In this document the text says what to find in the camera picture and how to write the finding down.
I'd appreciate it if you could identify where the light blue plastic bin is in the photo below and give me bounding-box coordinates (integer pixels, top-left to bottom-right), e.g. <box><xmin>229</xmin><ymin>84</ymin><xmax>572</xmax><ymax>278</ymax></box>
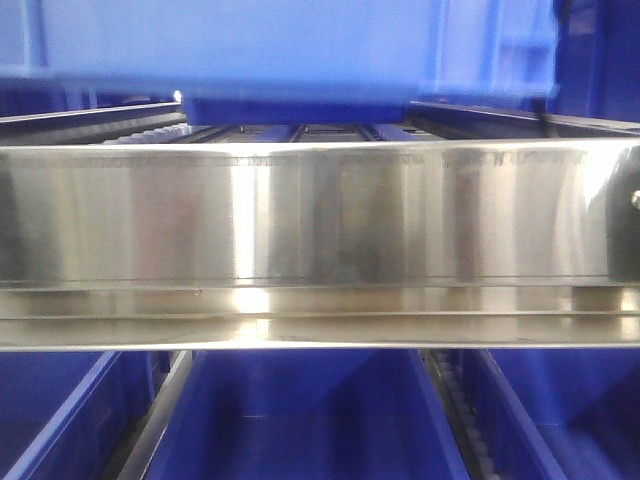
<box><xmin>1</xmin><ymin>1</ymin><xmax>559</xmax><ymax>123</ymax></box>

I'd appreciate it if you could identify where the dark blue bin lower centre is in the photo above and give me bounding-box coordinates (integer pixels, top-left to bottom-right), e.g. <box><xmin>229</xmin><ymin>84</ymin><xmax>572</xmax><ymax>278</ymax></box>
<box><xmin>148</xmin><ymin>349</ymin><xmax>468</xmax><ymax>479</ymax></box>

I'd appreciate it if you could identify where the dark blue bin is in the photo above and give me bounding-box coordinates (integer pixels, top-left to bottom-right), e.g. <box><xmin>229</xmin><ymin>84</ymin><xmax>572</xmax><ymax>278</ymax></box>
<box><xmin>148</xmin><ymin>349</ymin><xmax>468</xmax><ymax>479</ymax></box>
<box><xmin>549</xmin><ymin>1</ymin><xmax>639</xmax><ymax>122</ymax></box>
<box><xmin>459</xmin><ymin>349</ymin><xmax>639</xmax><ymax>479</ymax></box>
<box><xmin>1</xmin><ymin>352</ymin><xmax>154</xmax><ymax>479</ymax></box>

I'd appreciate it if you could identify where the upper roller track left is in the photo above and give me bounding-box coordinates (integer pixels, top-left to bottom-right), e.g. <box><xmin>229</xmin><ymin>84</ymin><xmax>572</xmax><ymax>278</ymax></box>
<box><xmin>1</xmin><ymin>102</ymin><xmax>186</xmax><ymax>147</ymax></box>

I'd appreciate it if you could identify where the roller track lower right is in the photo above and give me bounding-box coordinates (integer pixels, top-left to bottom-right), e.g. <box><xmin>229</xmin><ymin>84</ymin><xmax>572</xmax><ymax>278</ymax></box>
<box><xmin>421</xmin><ymin>349</ymin><xmax>501</xmax><ymax>480</ymax></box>

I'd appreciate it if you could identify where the dark blue bin lower right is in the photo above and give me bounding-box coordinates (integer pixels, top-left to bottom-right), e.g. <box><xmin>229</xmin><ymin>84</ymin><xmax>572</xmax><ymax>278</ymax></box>
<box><xmin>459</xmin><ymin>349</ymin><xmax>639</xmax><ymax>479</ymax></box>

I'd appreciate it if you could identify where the dark blue bin lower left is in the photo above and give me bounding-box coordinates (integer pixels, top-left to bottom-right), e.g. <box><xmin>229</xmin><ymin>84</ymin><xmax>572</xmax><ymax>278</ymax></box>
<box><xmin>1</xmin><ymin>352</ymin><xmax>154</xmax><ymax>479</ymax></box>

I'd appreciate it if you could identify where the dark blue bin upper right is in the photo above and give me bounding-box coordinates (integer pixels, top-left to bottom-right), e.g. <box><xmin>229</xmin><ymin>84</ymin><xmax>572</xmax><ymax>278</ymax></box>
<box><xmin>549</xmin><ymin>1</ymin><xmax>639</xmax><ymax>122</ymax></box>

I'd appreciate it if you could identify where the stainless steel shelf front rail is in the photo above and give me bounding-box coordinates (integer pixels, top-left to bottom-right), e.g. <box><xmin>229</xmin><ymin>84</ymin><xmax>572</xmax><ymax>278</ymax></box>
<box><xmin>1</xmin><ymin>139</ymin><xmax>639</xmax><ymax>351</ymax></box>

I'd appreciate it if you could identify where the steel divider rail lower left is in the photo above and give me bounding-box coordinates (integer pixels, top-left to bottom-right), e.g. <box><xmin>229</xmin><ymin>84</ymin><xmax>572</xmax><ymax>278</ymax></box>
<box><xmin>101</xmin><ymin>350</ymin><xmax>193</xmax><ymax>479</ymax></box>

